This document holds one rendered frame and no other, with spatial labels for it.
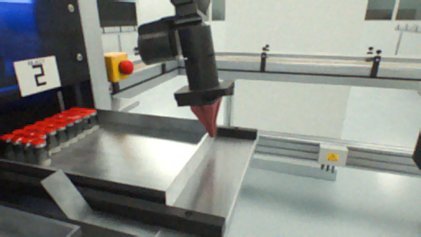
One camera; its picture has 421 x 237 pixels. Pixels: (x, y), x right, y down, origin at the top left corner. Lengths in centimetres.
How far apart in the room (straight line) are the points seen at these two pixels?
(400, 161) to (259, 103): 93
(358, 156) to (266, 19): 101
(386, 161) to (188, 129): 112
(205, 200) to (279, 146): 107
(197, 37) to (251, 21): 147
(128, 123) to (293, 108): 148
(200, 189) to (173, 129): 23
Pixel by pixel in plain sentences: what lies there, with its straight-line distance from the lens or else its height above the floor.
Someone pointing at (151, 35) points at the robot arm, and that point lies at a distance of 49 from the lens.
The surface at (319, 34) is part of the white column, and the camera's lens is 189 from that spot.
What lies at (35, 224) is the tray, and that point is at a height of 91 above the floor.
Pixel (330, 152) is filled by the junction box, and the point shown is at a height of 52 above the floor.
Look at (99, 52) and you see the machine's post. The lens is 73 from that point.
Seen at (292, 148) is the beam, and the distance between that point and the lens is 144.
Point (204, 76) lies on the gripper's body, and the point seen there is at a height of 103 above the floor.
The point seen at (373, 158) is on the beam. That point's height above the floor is 50.
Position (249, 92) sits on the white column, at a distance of 197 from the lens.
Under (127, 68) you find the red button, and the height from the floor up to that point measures 100.
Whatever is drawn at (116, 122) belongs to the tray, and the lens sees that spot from 69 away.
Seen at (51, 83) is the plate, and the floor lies 100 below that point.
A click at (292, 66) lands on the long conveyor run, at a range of 129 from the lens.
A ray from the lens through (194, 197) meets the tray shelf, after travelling 40.
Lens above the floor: 112
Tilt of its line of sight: 21 degrees down
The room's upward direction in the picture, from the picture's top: straight up
